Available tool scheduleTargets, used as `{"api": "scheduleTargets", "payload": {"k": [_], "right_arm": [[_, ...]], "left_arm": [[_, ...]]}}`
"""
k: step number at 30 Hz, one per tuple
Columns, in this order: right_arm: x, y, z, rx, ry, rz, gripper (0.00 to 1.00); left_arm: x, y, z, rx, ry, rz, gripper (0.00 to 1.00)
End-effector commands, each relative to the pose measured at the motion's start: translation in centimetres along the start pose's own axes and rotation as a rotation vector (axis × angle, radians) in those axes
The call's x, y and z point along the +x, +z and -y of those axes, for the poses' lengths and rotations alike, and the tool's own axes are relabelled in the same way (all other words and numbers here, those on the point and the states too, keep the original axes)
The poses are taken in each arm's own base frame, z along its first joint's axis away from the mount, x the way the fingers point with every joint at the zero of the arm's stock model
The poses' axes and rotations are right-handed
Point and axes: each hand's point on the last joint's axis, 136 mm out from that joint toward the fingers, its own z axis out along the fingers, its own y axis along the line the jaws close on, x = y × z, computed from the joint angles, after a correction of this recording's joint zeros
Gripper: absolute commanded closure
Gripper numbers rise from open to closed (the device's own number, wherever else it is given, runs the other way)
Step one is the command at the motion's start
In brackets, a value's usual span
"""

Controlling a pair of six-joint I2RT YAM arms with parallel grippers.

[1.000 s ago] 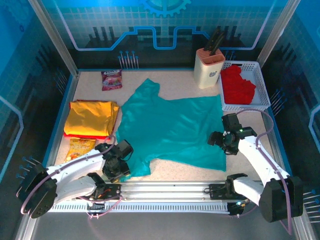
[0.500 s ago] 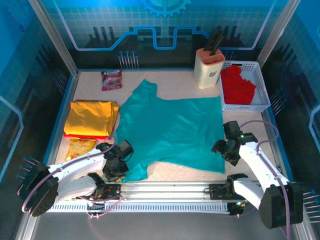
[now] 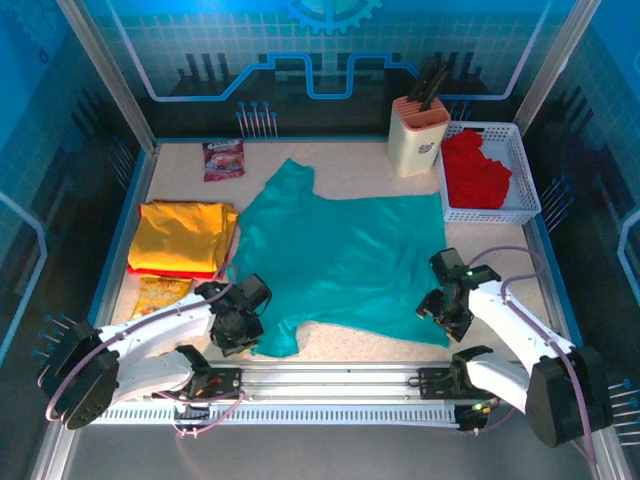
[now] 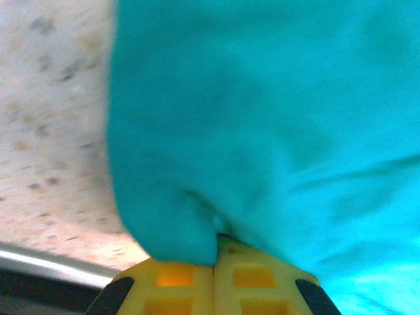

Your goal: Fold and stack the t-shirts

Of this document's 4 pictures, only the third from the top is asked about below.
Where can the teal t-shirt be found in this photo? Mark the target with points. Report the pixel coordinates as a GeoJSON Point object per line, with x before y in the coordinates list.
{"type": "Point", "coordinates": [340, 250]}

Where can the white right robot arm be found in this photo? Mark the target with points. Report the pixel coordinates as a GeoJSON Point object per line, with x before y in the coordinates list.
{"type": "Point", "coordinates": [505, 315]}

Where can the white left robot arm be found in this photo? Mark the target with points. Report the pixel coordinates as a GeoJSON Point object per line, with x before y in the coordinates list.
{"type": "Point", "coordinates": [150, 325]}

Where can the yellow chips bag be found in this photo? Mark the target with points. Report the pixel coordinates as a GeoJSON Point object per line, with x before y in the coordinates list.
{"type": "Point", "coordinates": [157, 295]}

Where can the folded yellow t-shirt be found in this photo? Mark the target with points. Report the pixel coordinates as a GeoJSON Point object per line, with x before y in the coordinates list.
{"type": "Point", "coordinates": [175, 235]}

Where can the crumpled red t-shirt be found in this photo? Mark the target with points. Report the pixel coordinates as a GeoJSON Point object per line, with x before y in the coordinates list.
{"type": "Point", "coordinates": [475, 175]}

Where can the white perforated plastic basket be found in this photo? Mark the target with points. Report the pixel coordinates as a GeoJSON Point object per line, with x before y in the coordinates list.
{"type": "Point", "coordinates": [525, 170]}

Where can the purple snack bag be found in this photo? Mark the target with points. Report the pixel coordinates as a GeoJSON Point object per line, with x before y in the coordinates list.
{"type": "Point", "coordinates": [223, 160]}

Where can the cream knife block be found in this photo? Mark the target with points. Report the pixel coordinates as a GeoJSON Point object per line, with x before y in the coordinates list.
{"type": "Point", "coordinates": [415, 145]}

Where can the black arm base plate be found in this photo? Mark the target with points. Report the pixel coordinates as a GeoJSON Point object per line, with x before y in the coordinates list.
{"type": "Point", "coordinates": [225, 382]}
{"type": "Point", "coordinates": [435, 382]}

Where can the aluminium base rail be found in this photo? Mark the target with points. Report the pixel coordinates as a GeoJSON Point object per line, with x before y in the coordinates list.
{"type": "Point", "coordinates": [325, 380]}

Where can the aluminium frame post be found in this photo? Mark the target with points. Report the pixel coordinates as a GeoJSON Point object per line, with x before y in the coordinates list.
{"type": "Point", "coordinates": [110, 75]}
{"type": "Point", "coordinates": [552, 65]}

